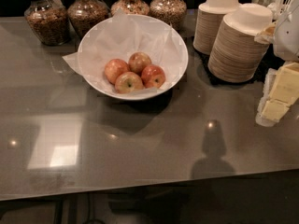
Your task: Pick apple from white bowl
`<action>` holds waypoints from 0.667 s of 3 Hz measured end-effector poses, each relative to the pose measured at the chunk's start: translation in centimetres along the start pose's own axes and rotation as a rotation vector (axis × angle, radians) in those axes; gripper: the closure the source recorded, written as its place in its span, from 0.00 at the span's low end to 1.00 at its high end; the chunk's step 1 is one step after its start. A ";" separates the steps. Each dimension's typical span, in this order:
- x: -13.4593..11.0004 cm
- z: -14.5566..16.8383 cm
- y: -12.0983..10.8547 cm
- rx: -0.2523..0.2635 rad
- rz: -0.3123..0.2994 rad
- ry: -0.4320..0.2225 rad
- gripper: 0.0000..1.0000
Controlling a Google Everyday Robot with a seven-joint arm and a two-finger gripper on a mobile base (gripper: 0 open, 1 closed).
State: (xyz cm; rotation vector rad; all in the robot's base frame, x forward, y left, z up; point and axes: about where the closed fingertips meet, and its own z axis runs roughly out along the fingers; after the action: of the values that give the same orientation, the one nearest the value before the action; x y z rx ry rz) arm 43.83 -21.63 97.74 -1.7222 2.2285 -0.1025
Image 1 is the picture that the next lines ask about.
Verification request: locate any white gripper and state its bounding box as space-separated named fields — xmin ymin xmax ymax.
xmin=254 ymin=3 xmax=299 ymax=127

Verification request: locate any red apple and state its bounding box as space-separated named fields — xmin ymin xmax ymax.
xmin=141 ymin=64 xmax=165 ymax=88
xmin=128 ymin=51 xmax=152 ymax=74
xmin=104 ymin=59 xmax=130 ymax=84

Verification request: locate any paper bowl stack front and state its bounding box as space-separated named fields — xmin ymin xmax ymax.
xmin=207 ymin=3 xmax=273 ymax=83

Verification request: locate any paper bowl stack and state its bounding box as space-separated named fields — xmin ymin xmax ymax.
xmin=207 ymin=3 xmax=273 ymax=83
xmin=193 ymin=0 xmax=240 ymax=55

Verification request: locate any paper bowl stack rear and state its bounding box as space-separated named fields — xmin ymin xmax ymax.
xmin=193 ymin=0 xmax=240 ymax=55

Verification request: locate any red apple back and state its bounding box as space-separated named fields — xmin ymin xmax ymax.
xmin=128 ymin=51 xmax=152 ymax=74

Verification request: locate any white bowl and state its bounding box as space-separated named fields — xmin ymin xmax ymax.
xmin=77 ymin=14 xmax=190 ymax=102

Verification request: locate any yellow-red apple front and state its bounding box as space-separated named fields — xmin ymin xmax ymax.
xmin=115 ymin=72 xmax=144 ymax=94

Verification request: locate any glass cereal jar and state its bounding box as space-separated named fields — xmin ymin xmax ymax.
xmin=149 ymin=0 xmax=187 ymax=30
xmin=111 ymin=0 xmax=150 ymax=15
xmin=24 ymin=0 xmax=70 ymax=46
xmin=67 ymin=0 xmax=109 ymax=38

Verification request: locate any white paper liner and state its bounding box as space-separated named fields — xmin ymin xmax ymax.
xmin=62 ymin=8 xmax=185 ymax=95

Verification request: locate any glass cereal jar far left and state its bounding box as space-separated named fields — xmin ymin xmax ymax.
xmin=24 ymin=0 xmax=70 ymax=46

